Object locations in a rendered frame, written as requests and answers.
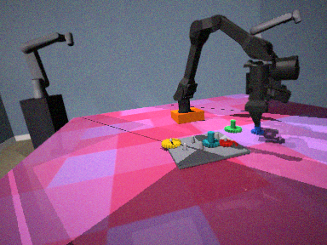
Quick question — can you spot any red gear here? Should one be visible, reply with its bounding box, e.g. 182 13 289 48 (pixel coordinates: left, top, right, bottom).
219 139 233 147

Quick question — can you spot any dark blue gear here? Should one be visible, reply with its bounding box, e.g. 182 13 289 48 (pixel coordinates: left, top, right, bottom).
250 122 264 135

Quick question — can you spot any green gear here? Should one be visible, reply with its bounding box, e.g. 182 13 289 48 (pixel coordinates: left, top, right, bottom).
224 120 242 133

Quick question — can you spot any yellow gear with black stripe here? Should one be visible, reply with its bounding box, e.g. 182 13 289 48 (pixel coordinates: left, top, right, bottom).
161 138 181 149

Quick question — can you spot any teal gear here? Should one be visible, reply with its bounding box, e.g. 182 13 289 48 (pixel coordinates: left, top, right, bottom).
203 131 220 148

